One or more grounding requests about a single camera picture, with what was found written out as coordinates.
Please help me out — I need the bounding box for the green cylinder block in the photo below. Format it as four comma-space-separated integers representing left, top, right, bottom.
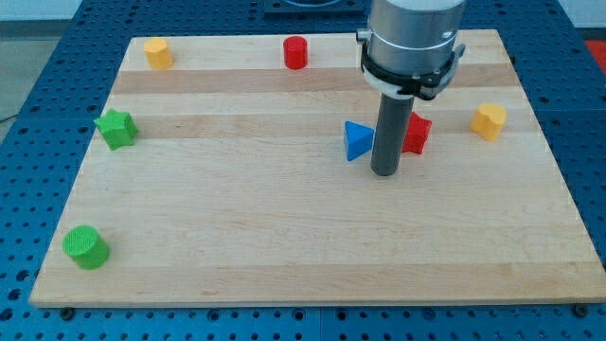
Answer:
62, 225, 110, 270

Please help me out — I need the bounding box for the yellow heart block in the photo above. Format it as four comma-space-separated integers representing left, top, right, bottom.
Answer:
470, 103, 508, 141

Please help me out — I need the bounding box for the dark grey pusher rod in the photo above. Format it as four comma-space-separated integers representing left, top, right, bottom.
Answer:
371, 95, 415, 176

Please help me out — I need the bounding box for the red star block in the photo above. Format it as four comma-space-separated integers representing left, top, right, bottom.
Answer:
401, 112, 433, 154

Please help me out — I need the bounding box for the green star block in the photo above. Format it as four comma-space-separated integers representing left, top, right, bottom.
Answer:
94, 109, 138, 151

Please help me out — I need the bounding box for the wooden board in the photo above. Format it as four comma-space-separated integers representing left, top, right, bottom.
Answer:
30, 29, 605, 308

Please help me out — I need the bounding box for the red cylinder block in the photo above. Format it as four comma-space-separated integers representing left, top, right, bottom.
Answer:
282, 36, 308, 70

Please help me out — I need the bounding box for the yellow hexagon block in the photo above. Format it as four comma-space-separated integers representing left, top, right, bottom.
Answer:
143, 37, 174, 70

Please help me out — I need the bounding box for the blue triangle block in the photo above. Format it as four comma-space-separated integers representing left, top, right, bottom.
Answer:
344, 121, 374, 161

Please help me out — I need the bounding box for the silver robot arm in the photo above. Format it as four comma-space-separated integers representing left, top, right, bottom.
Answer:
356, 0, 466, 100

